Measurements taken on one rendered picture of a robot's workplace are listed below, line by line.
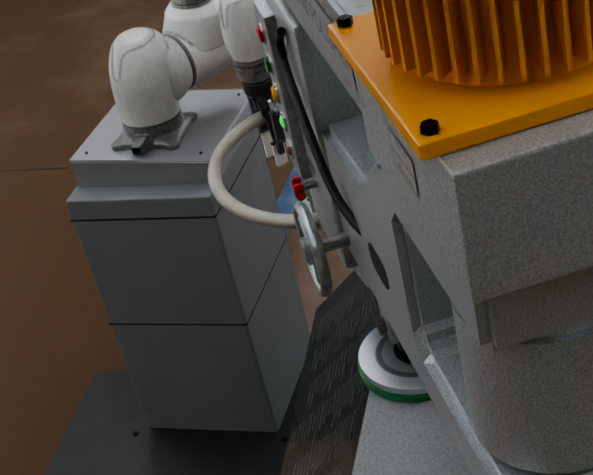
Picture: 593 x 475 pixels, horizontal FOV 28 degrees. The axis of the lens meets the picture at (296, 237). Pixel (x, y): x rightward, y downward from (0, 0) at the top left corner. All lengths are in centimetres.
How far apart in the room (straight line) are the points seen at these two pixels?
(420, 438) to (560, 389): 79
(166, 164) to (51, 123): 251
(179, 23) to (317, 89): 136
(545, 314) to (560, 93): 24
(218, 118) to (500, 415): 194
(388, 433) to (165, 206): 114
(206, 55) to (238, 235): 46
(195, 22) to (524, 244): 209
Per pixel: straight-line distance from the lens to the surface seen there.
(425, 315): 145
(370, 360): 210
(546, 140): 95
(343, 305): 252
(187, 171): 293
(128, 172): 299
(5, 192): 497
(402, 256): 141
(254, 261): 313
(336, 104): 170
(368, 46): 112
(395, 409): 203
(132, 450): 343
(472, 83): 101
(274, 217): 242
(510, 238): 98
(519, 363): 119
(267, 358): 323
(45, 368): 388
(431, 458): 194
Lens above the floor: 222
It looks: 33 degrees down
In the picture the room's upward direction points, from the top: 14 degrees counter-clockwise
